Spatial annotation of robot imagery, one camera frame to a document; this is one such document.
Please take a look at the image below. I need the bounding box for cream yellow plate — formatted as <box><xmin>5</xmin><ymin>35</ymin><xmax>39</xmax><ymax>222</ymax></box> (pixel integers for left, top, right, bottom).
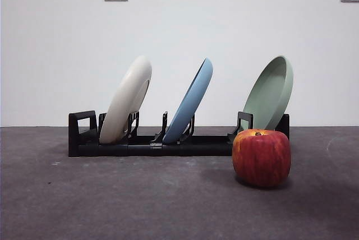
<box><xmin>98</xmin><ymin>55</ymin><xmax>153</xmax><ymax>144</ymax></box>

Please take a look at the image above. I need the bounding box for red apple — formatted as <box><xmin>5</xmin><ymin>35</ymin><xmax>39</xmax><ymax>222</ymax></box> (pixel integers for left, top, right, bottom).
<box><xmin>231</xmin><ymin>128</ymin><xmax>292</xmax><ymax>188</ymax></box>

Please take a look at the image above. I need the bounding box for blue plate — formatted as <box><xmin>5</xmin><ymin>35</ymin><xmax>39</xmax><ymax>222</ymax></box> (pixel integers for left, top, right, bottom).
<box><xmin>162</xmin><ymin>57</ymin><xmax>214</xmax><ymax>145</ymax></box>

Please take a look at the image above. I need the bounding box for black plate rack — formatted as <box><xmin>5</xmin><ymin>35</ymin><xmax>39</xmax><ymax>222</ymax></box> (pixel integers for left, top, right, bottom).
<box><xmin>68</xmin><ymin>110</ymin><xmax>291</xmax><ymax>158</ymax></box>

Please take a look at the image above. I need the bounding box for green plate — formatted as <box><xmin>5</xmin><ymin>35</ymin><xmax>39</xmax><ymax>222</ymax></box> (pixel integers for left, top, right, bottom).
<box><xmin>242</xmin><ymin>56</ymin><xmax>294</xmax><ymax>133</ymax></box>

